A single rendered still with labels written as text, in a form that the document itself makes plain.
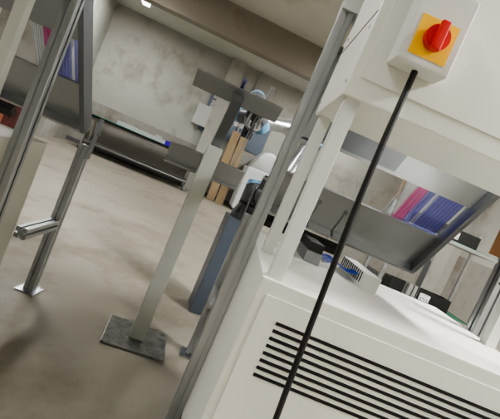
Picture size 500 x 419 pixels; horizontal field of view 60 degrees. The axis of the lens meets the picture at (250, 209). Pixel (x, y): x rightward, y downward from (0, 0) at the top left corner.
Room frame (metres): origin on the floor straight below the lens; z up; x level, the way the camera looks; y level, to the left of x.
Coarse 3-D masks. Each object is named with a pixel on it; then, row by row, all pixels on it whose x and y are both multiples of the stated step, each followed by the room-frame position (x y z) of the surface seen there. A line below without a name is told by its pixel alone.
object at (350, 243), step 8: (272, 208) 1.77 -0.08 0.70; (312, 224) 1.78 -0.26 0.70; (320, 232) 1.76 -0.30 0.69; (328, 232) 1.78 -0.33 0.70; (336, 232) 1.79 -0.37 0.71; (336, 240) 1.77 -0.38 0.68; (352, 240) 1.79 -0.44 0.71; (352, 248) 1.78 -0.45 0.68; (360, 248) 1.78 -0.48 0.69; (368, 248) 1.79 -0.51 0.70; (376, 256) 1.78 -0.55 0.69; (384, 256) 1.79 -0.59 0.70; (392, 256) 1.81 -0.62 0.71; (392, 264) 1.78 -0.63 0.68; (400, 264) 1.79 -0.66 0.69; (408, 264) 1.80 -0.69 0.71
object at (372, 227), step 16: (288, 176) 1.66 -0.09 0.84; (336, 192) 1.67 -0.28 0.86; (320, 208) 1.73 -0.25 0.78; (336, 208) 1.71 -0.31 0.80; (368, 208) 1.67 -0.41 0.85; (320, 224) 1.79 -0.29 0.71; (368, 224) 1.73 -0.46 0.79; (384, 224) 1.71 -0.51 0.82; (400, 224) 1.69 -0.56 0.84; (368, 240) 1.78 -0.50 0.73; (384, 240) 1.76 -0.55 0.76; (400, 240) 1.74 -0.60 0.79; (416, 240) 1.72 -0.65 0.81; (432, 240) 1.70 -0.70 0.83; (400, 256) 1.80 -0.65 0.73; (416, 256) 1.78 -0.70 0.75
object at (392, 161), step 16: (352, 144) 1.46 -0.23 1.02; (368, 144) 1.45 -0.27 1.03; (368, 160) 1.53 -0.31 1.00; (384, 160) 1.47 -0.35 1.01; (400, 160) 1.46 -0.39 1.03; (416, 160) 1.49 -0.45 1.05; (400, 176) 1.54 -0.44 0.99; (416, 176) 1.53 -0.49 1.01; (432, 176) 1.51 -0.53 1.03; (448, 176) 1.50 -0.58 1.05; (448, 192) 1.54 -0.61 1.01; (464, 192) 1.53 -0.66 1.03; (480, 192) 1.51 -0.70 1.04
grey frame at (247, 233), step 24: (360, 0) 1.24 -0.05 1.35; (336, 24) 1.24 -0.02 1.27; (336, 48) 1.24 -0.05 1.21; (312, 96) 1.25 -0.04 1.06; (288, 144) 1.24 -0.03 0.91; (264, 192) 1.24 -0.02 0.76; (264, 216) 1.24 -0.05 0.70; (240, 240) 1.74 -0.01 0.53; (240, 264) 1.24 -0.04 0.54; (408, 288) 1.78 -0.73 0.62; (216, 312) 1.24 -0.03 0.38; (480, 312) 1.29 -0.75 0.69; (192, 336) 1.74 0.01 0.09; (480, 336) 1.28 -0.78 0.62; (192, 360) 1.24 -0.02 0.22; (192, 384) 1.24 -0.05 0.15
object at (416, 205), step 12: (408, 192) 1.59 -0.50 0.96; (420, 192) 1.58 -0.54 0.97; (432, 192) 1.57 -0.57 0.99; (396, 204) 1.64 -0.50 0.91; (408, 204) 1.63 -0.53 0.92; (420, 204) 1.61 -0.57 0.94; (432, 204) 1.60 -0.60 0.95; (444, 204) 1.59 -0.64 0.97; (456, 204) 1.58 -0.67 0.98; (396, 216) 1.68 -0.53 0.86; (408, 216) 1.67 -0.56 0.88; (420, 216) 1.65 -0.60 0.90; (432, 216) 1.64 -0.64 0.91; (444, 216) 1.63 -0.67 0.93; (432, 228) 1.68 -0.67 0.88
